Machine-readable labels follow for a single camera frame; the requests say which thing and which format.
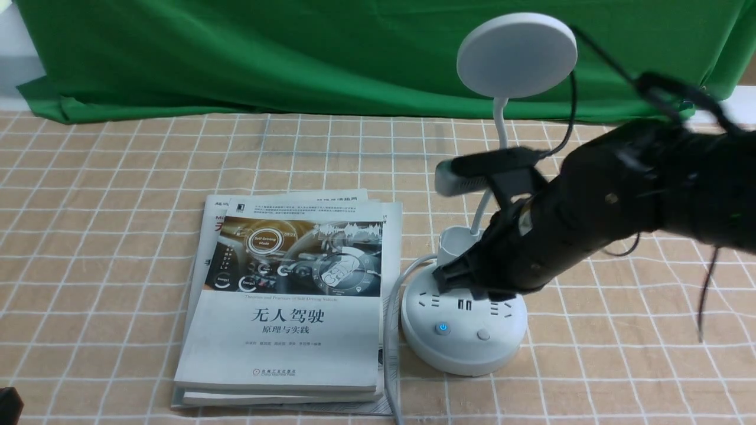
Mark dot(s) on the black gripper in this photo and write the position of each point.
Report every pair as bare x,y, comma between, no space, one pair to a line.
526,245

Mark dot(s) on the white desk lamp with base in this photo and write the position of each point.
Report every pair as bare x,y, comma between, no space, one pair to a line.
460,331

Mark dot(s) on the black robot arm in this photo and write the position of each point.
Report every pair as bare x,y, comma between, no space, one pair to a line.
644,176

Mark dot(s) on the top self-driving book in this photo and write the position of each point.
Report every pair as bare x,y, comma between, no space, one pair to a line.
283,330

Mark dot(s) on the bottom book in stack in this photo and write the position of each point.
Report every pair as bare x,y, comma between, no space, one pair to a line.
392,236

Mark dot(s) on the green backdrop cloth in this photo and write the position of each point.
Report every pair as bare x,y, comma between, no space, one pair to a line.
117,60

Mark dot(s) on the checkered orange tablecloth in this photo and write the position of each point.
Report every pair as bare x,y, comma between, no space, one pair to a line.
99,230

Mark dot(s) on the dark object at corner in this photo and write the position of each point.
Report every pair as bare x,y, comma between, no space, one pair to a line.
11,406

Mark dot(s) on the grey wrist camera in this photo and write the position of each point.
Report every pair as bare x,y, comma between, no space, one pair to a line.
507,173

